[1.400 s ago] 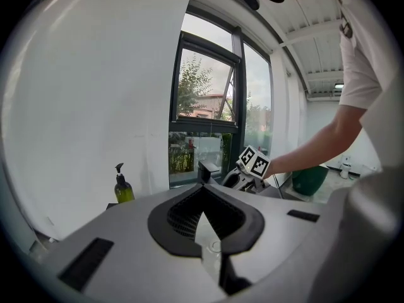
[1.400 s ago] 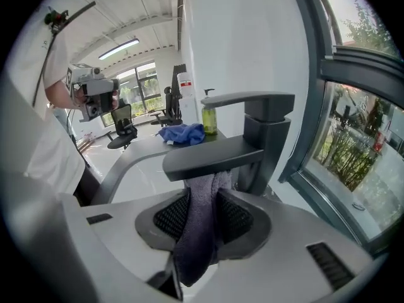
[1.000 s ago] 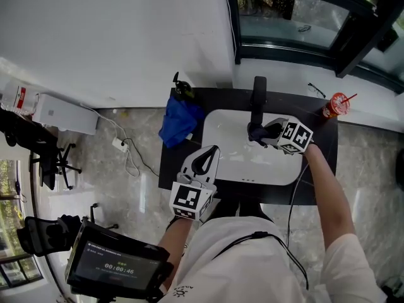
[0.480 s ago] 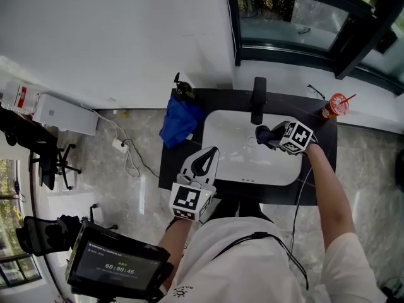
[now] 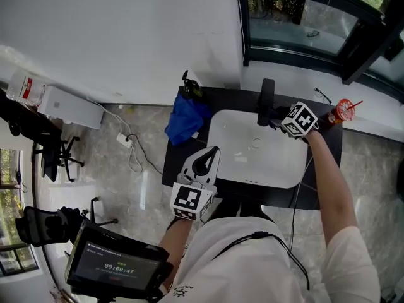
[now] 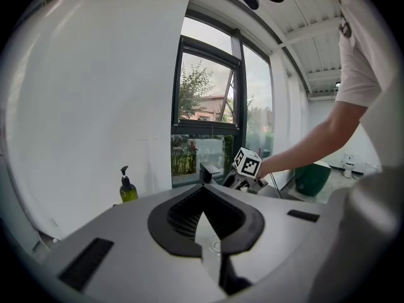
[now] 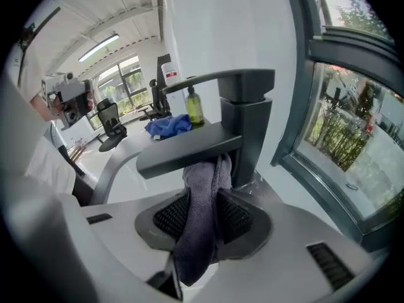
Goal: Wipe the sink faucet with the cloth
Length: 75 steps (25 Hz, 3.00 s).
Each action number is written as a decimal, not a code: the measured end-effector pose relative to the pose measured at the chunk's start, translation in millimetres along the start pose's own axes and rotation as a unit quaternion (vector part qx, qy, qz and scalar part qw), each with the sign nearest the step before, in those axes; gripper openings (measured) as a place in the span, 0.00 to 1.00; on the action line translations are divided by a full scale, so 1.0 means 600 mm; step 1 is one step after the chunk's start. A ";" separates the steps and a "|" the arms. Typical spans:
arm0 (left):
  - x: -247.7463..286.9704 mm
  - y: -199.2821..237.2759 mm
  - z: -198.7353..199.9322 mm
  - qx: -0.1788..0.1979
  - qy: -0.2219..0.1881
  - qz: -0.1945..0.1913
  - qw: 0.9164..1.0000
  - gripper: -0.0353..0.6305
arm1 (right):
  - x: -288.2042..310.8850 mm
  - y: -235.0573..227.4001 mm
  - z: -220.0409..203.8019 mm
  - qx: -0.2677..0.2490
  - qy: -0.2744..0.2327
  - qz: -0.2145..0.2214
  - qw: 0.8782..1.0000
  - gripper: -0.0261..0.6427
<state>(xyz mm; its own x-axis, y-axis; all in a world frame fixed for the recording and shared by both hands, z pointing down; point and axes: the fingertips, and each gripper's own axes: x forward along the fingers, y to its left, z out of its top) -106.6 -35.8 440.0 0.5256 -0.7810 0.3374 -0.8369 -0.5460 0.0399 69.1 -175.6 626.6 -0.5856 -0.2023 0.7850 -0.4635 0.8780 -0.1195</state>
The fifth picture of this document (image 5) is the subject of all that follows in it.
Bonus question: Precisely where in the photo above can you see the dark wooden vanity cabinet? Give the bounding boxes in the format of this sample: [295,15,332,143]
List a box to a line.
[161,86,344,211]

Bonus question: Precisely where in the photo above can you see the black monitor cable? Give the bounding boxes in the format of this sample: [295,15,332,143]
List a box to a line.
[211,230,311,292]

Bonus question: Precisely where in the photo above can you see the person's left forearm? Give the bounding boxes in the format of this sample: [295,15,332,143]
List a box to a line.
[157,218,195,292]

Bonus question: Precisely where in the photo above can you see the person's white shirt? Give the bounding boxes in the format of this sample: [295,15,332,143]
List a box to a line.
[157,216,381,303]

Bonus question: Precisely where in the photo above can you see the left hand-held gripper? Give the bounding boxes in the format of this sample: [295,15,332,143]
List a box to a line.
[169,146,222,223]

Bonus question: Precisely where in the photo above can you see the dark framed window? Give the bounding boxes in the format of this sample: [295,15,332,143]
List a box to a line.
[235,0,404,104]
[0,148,39,277]

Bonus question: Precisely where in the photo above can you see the green soap pump bottle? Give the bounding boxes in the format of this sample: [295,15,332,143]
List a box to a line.
[181,70,203,99]

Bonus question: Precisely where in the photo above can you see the blue cloth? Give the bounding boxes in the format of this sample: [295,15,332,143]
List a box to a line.
[164,93,212,147]

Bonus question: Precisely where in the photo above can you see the person's right forearm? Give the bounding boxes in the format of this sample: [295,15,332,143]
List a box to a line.
[306,131,359,242]

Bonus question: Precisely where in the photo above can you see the red drink cup with straw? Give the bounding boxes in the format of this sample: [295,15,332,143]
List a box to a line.
[327,98,364,125]

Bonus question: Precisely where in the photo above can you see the white power cable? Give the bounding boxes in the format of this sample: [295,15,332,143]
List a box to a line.
[86,98,143,174]

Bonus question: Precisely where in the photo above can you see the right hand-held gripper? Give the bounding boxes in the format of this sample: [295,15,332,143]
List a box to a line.
[268,101,320,144]

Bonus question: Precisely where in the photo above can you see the black chest-mounted monitor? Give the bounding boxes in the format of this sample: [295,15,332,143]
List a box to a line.
[64,218,174,296]

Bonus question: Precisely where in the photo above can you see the white sink basin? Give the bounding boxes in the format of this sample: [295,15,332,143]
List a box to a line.
[206,109,309,189]

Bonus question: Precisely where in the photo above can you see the white power strip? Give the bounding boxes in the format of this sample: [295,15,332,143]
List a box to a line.
[116,133,133,148]

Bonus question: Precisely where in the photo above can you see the black faucet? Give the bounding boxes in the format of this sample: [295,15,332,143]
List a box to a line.
[257,78,275,127]

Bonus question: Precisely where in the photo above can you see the white box appliance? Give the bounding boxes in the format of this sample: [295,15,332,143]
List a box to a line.
[37,85,105,129]

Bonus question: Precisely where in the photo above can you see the black power cable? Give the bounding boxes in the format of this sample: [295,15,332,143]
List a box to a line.
[126,134,164,175]

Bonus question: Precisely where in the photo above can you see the black mesh office chair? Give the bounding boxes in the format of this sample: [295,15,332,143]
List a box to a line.
[15,196,119,248]

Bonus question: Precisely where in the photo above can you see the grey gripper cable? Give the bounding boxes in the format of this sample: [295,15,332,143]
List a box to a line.
[288,156,315,252]

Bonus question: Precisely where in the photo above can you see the dark grey cloth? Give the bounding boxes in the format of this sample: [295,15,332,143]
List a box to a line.
[273,105,293,122]

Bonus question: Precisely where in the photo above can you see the black eyeglasses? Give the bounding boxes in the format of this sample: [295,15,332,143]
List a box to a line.
[314,88,333,105]

